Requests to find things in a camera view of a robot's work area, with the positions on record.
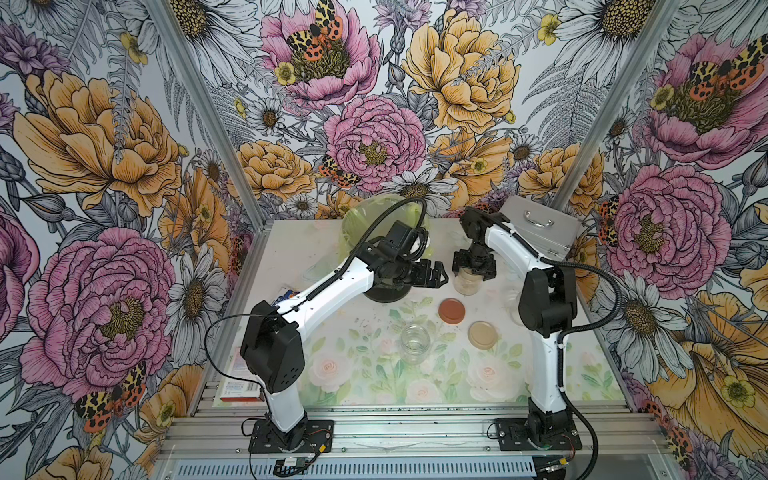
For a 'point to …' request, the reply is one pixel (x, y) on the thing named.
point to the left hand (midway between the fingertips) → (429, 286)
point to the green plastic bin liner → (360, 215)
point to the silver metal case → (549, 232)
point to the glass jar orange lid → (414, 343)
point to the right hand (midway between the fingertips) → (469, 278)
